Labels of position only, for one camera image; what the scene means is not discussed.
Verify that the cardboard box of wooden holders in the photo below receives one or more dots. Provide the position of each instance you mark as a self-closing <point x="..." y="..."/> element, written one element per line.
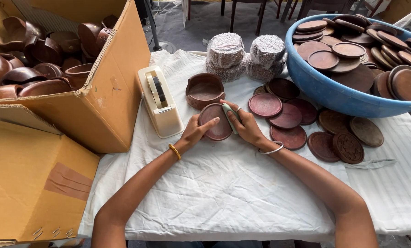
<point x="88" y="86"/>

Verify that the blue tub of wooden discs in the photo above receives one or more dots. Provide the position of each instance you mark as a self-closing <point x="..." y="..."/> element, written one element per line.
<point x="329" y="91"/>

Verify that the person's left hand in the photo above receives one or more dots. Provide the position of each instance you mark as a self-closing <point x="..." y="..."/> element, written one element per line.
<point x="191" y="132"/>

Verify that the dark wooden chair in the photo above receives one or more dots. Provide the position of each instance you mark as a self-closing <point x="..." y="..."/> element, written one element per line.
<point x="246" y="10"/>
<point x="322" y="5"/>

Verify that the white table cloth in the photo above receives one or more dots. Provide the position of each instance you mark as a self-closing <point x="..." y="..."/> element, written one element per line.
<point x="219" y="189"/>

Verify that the cream tape dispenser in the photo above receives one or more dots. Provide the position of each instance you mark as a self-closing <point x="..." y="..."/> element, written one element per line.
<point x="160" y="103"/>

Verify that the person's right hand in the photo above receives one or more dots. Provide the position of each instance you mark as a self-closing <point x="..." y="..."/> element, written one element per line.
<point x="248" y="129"/>

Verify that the foam-wrapped round pack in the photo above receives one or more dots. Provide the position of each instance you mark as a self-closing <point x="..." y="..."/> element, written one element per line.
<point x="267" y="48"/>
<point x="226" y="73"/>
<point x="262" y="72"/>
<point x="226" y="48"/>

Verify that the flat taped cardboard box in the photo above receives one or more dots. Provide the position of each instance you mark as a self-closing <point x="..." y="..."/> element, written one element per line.
<point x="29" y="186"/>

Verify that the silver bangle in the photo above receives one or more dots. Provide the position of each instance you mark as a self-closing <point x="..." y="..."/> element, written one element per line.
<point x="276" y="150"/>

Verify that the group of loose wooden coasters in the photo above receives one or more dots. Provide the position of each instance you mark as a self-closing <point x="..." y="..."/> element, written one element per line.
<point x="289" y="136"/>

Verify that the gold bangle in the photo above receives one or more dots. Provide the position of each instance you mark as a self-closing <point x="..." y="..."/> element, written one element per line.
<point x="174" y="151"/>

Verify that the grey fan stand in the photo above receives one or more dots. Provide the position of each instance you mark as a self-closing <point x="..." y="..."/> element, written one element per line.
<point x="157" y="41"/>

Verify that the round reddish wooden coaster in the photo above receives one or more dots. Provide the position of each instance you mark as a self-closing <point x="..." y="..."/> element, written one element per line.
<point x="217" y="132"/>

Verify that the brown wooden coaster holder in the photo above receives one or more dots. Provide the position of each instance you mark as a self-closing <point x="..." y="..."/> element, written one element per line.
<point x="205" y="91"/>

